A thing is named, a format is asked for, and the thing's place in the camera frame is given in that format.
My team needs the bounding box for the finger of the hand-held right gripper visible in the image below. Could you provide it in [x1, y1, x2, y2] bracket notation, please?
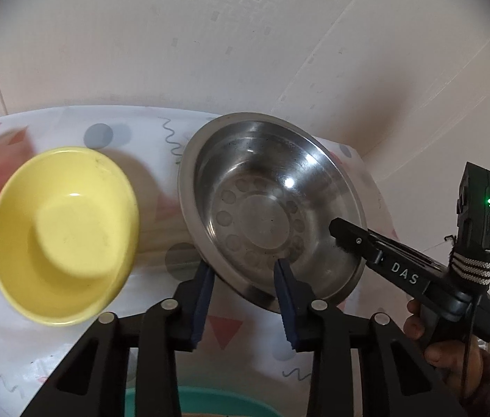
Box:
[329, 218, 467, 309]

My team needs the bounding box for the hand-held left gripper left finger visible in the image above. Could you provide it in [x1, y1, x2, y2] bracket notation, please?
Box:
[21, 261, 216, 417]

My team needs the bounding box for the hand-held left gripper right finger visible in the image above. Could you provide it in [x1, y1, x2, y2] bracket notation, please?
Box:
[273, 259, 467, 417]

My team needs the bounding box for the teal plastic plate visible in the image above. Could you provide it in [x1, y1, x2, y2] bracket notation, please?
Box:
[124, 386, 278, 417]

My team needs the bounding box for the stainless steel bowl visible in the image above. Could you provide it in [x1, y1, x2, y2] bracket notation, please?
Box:
[178, 112, 367, 313]

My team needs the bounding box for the yellow plastic bowl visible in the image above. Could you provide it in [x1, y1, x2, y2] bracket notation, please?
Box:
[0, 147, 140, 326]

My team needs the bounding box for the person's right hand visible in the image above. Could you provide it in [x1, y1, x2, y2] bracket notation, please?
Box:
[403, 299, 490, 404]

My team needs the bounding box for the white patterned tablecloth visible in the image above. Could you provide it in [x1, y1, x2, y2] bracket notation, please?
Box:
[0, 105, 402, 417]

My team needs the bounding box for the thin black cable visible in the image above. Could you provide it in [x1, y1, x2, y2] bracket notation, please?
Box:
[460, 300, 477, 400]

